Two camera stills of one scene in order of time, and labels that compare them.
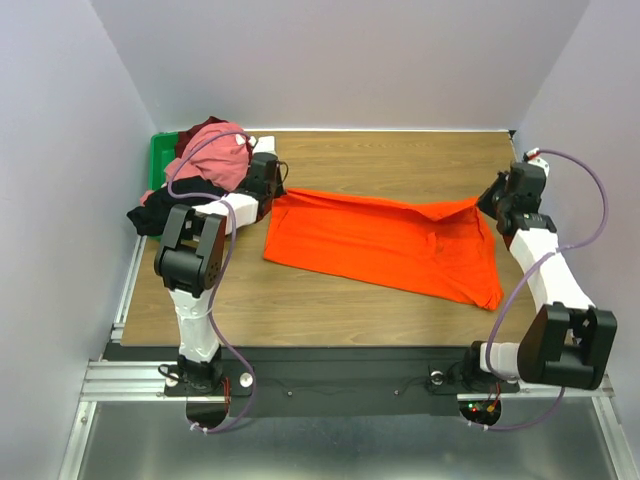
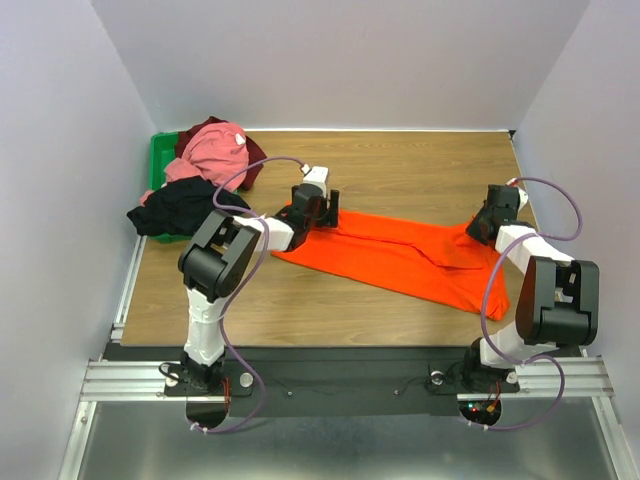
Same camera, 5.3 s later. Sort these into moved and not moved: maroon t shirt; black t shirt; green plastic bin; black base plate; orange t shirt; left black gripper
Moved: left black gripper; orange t shirt
Not moved: maroon t shirt; green plastic bin; black base plate; black t shirt
